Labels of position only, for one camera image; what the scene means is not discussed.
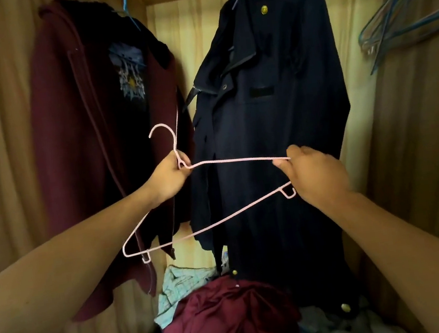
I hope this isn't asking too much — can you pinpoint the person's left hand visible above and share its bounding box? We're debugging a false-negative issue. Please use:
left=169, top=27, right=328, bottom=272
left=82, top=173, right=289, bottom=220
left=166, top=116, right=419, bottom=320
left=137, top=148, right=197, bottom=210

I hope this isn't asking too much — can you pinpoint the person's right hand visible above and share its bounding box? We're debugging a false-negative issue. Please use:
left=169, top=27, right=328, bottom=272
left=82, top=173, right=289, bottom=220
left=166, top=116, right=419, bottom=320
left=270, top=138, right=355, bottom=218

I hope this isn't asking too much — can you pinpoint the pink wire hanger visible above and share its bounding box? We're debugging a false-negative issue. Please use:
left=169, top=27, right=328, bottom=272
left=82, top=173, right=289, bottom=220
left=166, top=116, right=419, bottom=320
left=106, top=107, right=304, bottom=267

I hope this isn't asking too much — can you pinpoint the dark navy jacket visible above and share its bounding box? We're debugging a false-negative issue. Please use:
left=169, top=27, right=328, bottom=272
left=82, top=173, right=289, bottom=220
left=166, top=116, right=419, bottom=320
left=161, top=0, right=379, bottom=333

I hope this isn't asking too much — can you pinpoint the maroon zip jacket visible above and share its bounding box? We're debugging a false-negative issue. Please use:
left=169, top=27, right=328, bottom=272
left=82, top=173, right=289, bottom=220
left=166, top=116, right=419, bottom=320
left=14, top=0, right=216, bottom=326

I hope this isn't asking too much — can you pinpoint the black graphic t-shirt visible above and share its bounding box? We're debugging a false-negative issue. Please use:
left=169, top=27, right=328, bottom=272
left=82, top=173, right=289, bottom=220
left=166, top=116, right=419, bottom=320
left=56, top=0, right=180, bottom=124

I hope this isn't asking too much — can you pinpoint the dark red shirt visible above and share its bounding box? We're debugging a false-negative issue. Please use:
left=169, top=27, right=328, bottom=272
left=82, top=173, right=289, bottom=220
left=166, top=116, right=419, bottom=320
left=154, top=267, right=305, bottom=333

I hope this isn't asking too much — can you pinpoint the blue wire hanger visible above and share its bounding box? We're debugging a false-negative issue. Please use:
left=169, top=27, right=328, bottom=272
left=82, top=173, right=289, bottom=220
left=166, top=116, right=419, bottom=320
left=111, top=0, right=142, bottom=35

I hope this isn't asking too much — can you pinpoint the person's left forearm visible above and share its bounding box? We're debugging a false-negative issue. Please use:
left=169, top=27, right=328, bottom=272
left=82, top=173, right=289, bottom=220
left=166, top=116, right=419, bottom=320
left=0, top=185, right=174, bottom=333

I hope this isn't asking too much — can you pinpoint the person's right forearm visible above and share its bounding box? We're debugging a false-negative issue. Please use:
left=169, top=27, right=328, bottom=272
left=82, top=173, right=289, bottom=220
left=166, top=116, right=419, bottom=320
left=326, top=180, right=439, bottom=333

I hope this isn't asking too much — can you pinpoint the green quilted bedding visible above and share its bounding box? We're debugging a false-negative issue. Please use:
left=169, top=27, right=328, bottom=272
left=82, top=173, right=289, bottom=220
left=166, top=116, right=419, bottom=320
left=147, top=257, right=236, bottom=331

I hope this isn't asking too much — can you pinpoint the white cloth bundle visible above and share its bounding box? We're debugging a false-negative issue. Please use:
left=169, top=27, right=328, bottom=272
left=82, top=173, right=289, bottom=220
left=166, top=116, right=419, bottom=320
left=296, top=289, right=407, bottom=333

